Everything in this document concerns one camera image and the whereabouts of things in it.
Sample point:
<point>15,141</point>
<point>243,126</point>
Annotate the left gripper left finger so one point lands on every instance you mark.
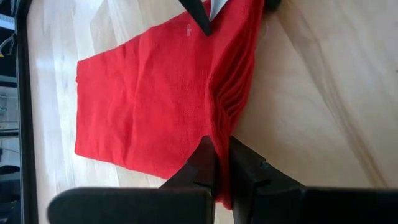
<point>202,165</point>

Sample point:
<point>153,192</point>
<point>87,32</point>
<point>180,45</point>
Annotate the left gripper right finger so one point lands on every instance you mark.
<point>245,168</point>

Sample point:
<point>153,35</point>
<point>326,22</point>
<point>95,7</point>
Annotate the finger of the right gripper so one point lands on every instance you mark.
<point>199,15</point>
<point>272,3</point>

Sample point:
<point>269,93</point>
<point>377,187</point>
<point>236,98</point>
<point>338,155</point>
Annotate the red cloth napkin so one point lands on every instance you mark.
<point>140,102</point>

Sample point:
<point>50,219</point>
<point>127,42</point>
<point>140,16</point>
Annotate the black metal table frame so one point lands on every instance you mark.
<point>26,109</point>

